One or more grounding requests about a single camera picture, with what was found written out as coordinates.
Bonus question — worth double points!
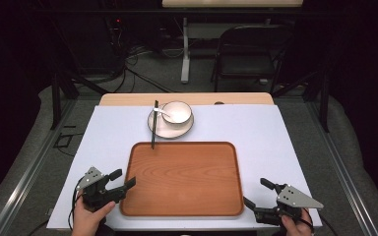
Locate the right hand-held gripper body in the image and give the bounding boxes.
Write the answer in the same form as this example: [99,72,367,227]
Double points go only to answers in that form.
[253,183,325,227]

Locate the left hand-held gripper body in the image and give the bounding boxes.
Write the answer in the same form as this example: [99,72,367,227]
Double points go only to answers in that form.
[76,166,128,212]

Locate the person's left hand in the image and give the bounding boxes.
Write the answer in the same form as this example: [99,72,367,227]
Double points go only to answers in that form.
[71,196,117,236]

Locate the person's right hand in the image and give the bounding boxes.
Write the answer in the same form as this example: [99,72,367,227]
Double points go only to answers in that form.
[280,208,315,236]

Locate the white table cover sheet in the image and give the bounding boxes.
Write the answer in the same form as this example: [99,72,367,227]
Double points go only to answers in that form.
[46,104,323,231]

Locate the brown wooden tray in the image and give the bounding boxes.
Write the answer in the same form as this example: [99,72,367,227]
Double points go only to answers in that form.
[119,141,245,217]

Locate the black chopstick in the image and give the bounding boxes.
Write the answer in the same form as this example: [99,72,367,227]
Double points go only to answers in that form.
[150,99,158,150]
[152,99,159,149]

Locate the white round plate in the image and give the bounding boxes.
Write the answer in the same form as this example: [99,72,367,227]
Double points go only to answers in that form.
[147,102,195,140]

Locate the white spoon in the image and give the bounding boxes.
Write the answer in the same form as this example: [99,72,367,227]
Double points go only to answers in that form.
[154,106,172,119]

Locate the white bowl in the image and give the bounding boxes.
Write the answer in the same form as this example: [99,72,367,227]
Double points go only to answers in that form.
[160,100,193,129]

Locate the black folding chair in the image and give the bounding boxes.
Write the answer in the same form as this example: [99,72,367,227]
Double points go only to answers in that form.
[211,24,293,94]

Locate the white metal desk leg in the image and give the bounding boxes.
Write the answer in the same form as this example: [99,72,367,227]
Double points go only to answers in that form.
[180,17,192,85]

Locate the dark computer tower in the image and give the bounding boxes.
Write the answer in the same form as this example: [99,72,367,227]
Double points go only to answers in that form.
[103,15,127,68]

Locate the light wooden desk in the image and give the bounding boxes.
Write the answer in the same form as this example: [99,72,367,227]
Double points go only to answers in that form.
[160,0,305,9]

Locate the left hand-held gripper cable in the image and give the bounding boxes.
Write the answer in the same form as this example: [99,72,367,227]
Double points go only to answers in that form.
[67,177,84,231]

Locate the hand-held gripper cable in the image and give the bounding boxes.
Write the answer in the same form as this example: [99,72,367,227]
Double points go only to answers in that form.
[318,212,340,236]
[67,177,84,231]

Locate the right hand-held gripper cable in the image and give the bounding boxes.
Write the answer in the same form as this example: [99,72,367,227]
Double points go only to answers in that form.
[318,212,340,236]

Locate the aluminium floor rail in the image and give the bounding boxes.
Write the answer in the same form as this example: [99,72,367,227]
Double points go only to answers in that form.
[0,97,77,236]
[307,100,378,236]

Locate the black metal frame stand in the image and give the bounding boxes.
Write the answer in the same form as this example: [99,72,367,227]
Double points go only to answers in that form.
[271,63,332,134]
[49,63,110,131]

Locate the black floor cables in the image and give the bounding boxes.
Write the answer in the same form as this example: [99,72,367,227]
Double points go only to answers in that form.
[109,43,180,94]

